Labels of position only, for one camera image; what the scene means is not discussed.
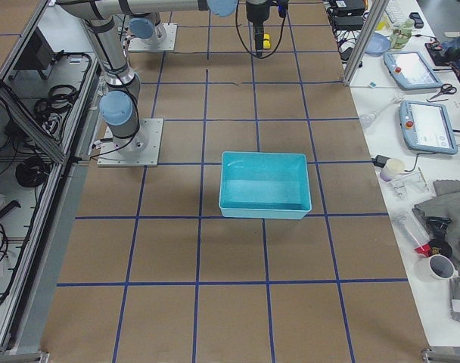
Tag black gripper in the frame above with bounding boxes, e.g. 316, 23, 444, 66
245, 0, 270, 51

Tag yellow beetle toy car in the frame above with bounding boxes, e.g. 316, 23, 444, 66
263, 33, 272, 50

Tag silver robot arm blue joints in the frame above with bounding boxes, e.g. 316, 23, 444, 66
57, 1, 238, 151

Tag light blue plate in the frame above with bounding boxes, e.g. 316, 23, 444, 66
365, 33, 391, 57

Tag green tape rolls stack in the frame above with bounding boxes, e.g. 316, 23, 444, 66
390, 19, 414, 50

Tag far teach pendant tablet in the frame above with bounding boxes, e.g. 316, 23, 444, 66
383, 51, 443, 90

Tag teach pendant tablet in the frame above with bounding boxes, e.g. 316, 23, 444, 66
383, 51, 443, 90
399, 101, 458, 155

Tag turquoise plastic bin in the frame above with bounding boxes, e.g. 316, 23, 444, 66
219, 151, 312, 219

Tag near teach pendant tablet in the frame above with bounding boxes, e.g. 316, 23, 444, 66
399, 101, 458, 155

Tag white purple cup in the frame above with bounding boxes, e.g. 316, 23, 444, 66
379, 158, 405, 182

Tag black monitor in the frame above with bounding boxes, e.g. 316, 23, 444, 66
14, 27, 55, 79

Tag grey cloth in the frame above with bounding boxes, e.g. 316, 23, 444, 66
412, 180, 460, 273

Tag red black tool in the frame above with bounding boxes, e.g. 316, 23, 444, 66
413, 216, 452, 258

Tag white mug dark interior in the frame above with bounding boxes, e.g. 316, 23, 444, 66
415, 255, 458, 282

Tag aluminium frame post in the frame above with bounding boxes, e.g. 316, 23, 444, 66
342, 0, 389, 86

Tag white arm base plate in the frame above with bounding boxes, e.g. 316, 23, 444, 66
97, 118, 163, 167

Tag black handled scissors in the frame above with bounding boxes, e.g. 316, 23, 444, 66
427, 83, 457, 102

